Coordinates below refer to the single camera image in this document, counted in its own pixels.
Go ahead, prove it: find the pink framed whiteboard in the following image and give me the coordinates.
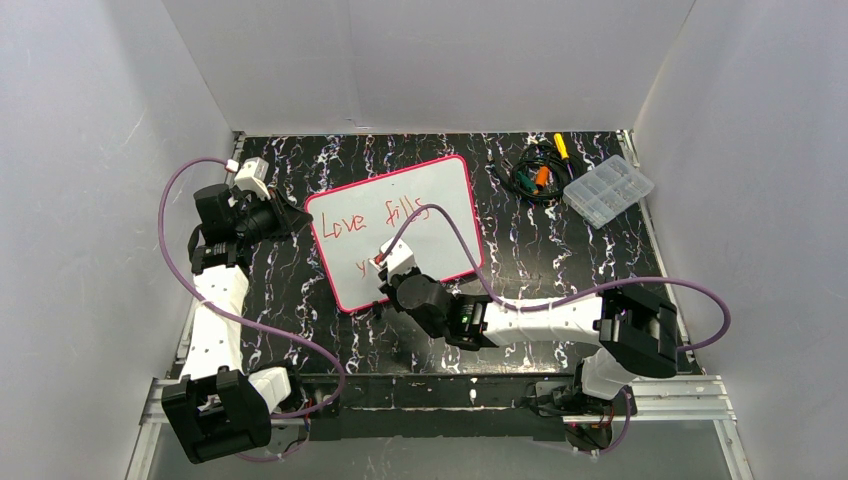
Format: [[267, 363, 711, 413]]
[[304, 155, 484, 313]]

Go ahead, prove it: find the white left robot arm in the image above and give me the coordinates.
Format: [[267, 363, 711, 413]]
[[162, 184, 312, 464]]

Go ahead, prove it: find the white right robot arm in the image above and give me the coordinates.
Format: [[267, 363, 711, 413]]
[[380, 267, 677, 401]]

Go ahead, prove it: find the clear plastic compartment box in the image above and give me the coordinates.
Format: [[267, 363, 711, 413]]
[[563, 155, 655, 229]]

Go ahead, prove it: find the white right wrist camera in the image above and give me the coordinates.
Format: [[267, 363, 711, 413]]
[[371, 240, 417, 281]]

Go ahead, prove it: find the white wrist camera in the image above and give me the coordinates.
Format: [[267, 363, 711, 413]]
[[371, 240, 417, 281], [234, 157, 270, 201]]

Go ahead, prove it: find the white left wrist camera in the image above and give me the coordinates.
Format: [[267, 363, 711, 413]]
[[234, 157, 270, 201]]

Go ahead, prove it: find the green cable connector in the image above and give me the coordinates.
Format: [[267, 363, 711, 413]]
[[514, 171, 536, 193]]

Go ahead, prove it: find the black coiled cable bundle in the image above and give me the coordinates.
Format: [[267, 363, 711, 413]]
[[490, 142, 594, 205]]

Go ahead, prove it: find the orange cable connector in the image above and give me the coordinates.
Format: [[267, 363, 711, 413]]
[[533, 166, 550, 194]]

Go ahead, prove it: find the yellow handled screwdriver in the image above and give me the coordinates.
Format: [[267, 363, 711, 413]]
[[554, 132, 570, 161]]

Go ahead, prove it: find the aluminium front frame rail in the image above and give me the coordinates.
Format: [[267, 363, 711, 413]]
[[127, 374, 752, 479]]

